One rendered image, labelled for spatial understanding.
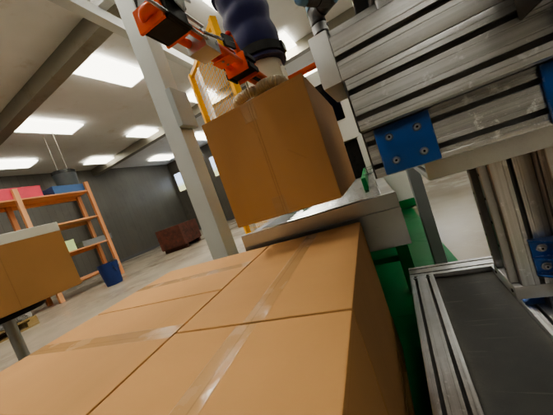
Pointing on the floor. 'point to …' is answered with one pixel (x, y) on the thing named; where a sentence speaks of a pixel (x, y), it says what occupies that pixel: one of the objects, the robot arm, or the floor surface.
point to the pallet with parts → (22, 323)
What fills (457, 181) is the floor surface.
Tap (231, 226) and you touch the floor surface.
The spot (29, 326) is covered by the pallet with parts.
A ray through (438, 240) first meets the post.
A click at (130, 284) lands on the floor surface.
